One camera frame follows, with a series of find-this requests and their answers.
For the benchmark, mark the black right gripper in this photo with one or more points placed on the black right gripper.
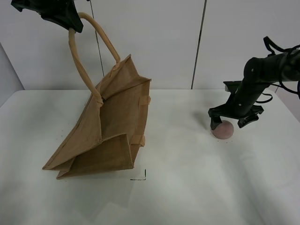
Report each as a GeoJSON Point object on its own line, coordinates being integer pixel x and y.
{"type": "Point", "coordinates": [241, 104]}

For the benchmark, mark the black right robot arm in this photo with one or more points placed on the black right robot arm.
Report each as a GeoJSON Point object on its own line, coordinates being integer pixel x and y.
{"type": "Point", "coordinates": [259, 74]}

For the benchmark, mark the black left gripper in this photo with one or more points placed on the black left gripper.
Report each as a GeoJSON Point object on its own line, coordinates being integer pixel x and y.
{"type": "Point", "coordinates": [60, 12]}

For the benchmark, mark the pink peach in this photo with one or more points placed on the pink peach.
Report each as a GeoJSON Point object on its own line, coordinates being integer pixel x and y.
{"type": "Point", "coordinates": [224, 130]}

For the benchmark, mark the brown linen tote bag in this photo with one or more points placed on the brown linen tote bag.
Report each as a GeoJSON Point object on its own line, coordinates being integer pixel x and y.
{"type": "Point", "coordinates": [110, 130]}

